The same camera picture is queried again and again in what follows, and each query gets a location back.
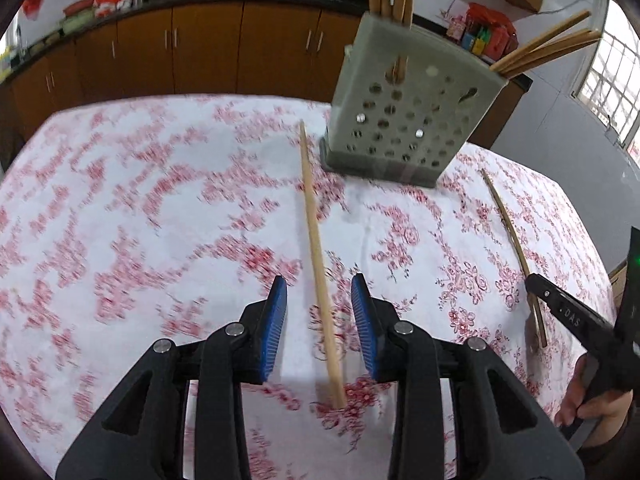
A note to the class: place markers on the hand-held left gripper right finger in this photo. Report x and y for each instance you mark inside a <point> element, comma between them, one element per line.
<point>364,330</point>

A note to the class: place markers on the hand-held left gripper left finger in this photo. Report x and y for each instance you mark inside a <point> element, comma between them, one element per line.
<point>274,330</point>

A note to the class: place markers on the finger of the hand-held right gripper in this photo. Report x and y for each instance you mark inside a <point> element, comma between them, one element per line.
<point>570,316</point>

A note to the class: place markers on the white perforated utensil holder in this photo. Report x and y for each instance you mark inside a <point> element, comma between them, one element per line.
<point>415,100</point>

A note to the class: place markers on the person's right forearm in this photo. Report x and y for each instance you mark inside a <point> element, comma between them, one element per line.
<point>610,437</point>

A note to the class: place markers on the person's right hand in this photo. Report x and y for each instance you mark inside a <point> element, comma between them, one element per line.
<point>570,400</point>

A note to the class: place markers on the red floral tablecloth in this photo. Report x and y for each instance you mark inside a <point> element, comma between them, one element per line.
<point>150,185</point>

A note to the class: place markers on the barred window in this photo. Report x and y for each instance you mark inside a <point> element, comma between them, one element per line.
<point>615,75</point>

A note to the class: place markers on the long brown base cabinet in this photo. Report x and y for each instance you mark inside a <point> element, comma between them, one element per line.
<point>210,50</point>

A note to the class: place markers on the colourful carton boxes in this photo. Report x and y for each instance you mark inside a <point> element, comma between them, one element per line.
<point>487,40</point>

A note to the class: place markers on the pink packet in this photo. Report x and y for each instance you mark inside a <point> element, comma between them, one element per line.
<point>456,29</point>

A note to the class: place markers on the red packaging bag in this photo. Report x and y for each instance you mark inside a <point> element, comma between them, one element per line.
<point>490,14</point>

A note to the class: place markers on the short brown base cabinet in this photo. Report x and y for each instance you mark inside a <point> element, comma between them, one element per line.
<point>45,90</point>

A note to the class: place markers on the red container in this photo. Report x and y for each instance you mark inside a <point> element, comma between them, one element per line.
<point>79,6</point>

